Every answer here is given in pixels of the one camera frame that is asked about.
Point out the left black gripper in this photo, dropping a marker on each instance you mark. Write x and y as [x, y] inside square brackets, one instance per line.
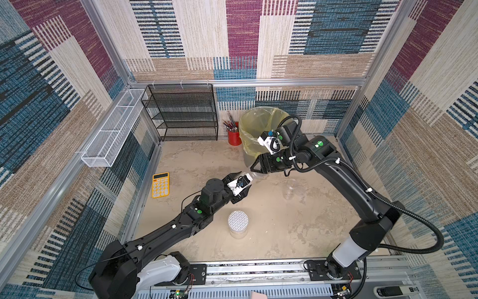
[229, 178]

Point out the yellow calculator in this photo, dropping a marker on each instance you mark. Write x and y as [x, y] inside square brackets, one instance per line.
[160, 185]

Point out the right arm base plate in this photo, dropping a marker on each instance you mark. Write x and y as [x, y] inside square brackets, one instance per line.
[321, 270]

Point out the bin with yellow bag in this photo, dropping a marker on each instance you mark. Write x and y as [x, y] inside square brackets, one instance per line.
[252, 124]

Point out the pens in red cup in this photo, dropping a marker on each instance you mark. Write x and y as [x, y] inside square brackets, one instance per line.
[229, 123]

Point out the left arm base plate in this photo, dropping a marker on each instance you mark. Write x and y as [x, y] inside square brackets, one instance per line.
[195, 274]

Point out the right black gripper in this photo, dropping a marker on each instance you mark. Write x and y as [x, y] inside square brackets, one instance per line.
[267, 161]

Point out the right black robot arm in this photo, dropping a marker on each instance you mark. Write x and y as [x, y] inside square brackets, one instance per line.
[288, 148]

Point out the clear plastic jar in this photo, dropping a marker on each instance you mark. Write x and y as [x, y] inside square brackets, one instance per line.
[257, 177]

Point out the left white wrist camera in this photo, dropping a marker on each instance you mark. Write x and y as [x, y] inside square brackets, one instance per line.
[239, 184]

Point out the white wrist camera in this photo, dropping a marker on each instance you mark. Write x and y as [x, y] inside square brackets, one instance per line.
[239, 184]
[271, 140]

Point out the black wire mesh shelf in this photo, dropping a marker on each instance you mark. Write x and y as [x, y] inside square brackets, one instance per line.
[183, 112]

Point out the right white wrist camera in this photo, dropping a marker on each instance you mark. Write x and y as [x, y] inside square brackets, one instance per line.
[271, 140]

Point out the white wire mesh basket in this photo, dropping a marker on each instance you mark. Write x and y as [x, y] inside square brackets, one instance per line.
[108, 142]

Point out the jar with patterned white lid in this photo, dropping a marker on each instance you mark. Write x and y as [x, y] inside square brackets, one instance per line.
[238, 223]

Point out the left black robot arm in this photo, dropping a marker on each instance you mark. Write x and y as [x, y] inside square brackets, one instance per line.
[123, 269]

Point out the red pen holder cup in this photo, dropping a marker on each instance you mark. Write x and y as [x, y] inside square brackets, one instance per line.
[234, 135]

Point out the small jar with rice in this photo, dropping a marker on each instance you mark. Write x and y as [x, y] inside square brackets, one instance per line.
[289, 189]

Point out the aluminium front rail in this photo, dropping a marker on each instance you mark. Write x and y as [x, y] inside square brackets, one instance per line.
[383, 277]

